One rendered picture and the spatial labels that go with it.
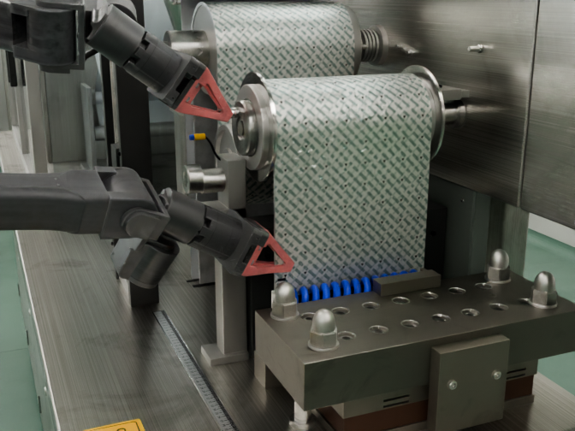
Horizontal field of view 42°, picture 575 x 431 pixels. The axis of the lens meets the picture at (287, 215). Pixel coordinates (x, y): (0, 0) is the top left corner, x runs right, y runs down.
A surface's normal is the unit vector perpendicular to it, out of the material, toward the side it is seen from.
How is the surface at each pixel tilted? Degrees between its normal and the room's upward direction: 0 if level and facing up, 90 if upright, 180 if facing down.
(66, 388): 0
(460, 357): 90
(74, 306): 0
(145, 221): 113
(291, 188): 90
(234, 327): 90
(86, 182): 25
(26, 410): 0
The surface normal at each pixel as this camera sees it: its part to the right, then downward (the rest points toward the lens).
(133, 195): 0.33, -0.80
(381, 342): 0.00, -0.96
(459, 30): -0.92, 0.11
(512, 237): 0.38, 0.26
